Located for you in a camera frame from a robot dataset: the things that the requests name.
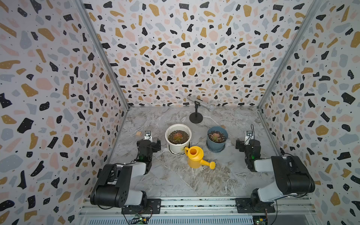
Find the yellow plastic watering can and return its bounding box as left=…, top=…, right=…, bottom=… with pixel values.
left=185, top=146, right=216, bottom=170

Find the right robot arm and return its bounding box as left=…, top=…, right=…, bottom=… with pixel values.
left=235, top=139, right=315, bottom=213

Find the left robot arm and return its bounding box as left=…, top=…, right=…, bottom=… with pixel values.
left=90, top=140, right=161, bottom=212

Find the succulent in white pot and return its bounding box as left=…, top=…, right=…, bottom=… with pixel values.
left=169, top=132, right=183, bottom=144

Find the succulent in blue pot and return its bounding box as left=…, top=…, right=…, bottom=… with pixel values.
left=210, top=132, right=223, bottom=143

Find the white pot saucer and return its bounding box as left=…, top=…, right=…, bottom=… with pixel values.
left=168, top=144, right=191, bottom=156

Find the dark blue pot saucer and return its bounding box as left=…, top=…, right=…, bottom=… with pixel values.
left=206, top=145, right=226, bottom=153

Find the white plant pot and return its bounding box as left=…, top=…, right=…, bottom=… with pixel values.
left=165, top=124, right=192, bottom=156

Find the blue-grey plant pot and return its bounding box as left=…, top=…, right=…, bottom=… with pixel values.
left=206, top=127, right=228, bottom=153

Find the black microphone stand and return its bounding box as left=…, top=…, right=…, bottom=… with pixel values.
left=189, top=101, right=203, bottom=124

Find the grey microphone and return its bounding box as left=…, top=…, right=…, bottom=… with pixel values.
left=187, top=95, right=216, bottom=112

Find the right green circuit board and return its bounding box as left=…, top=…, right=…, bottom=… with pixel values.
left=253, top=216, right=268, bottom=225

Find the green circuit board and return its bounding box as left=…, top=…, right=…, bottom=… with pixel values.
left=253, top=216, right=268, bottom=225
left=128, top=215, right=150, bottom=225

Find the left green circuit board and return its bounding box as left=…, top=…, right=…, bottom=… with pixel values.
left=128, top=215, right=150, bottom=225

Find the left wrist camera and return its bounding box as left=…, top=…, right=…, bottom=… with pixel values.
left=144, top=130, right=152, bottom=142

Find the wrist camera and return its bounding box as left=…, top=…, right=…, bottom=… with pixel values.
left=144, top=130, right=152, bottom=142
left=245, top=130, right=254, bottom=141

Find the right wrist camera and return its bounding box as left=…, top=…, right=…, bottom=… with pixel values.
left=245, top=130, right=254, bottom=141

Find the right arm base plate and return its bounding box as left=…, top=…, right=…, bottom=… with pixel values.
left=235, top=198, right=276, bottom=213

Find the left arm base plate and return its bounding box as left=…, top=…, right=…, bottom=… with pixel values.
left=121, top=198, right=161, bottom=215

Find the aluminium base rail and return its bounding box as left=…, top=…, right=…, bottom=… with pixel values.
left=78, top=196, right=317, bottom=225

